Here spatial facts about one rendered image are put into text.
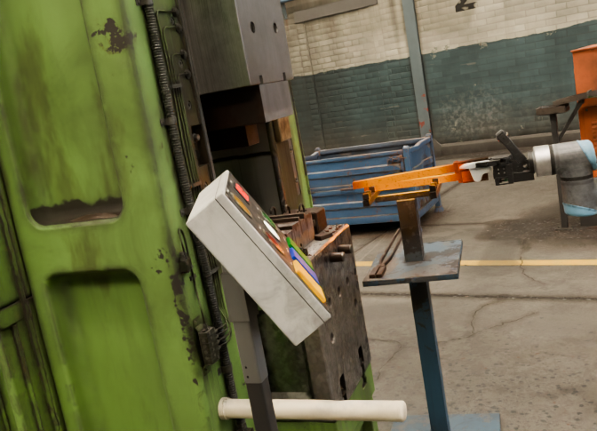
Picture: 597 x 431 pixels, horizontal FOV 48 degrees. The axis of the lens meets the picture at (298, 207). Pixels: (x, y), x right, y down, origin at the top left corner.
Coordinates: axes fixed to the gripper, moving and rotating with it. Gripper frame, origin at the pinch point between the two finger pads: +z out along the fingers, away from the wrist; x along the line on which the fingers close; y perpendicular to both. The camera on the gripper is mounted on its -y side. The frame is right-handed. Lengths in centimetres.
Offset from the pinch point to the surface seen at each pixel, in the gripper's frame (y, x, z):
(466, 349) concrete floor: 101, 97, 17
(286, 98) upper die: -29, -33, 42
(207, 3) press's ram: -55, -54, 50
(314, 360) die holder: 38, -52, 40
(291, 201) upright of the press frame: 3, -7, 54
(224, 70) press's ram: -38, -54, 49
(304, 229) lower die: 7, -36, 42
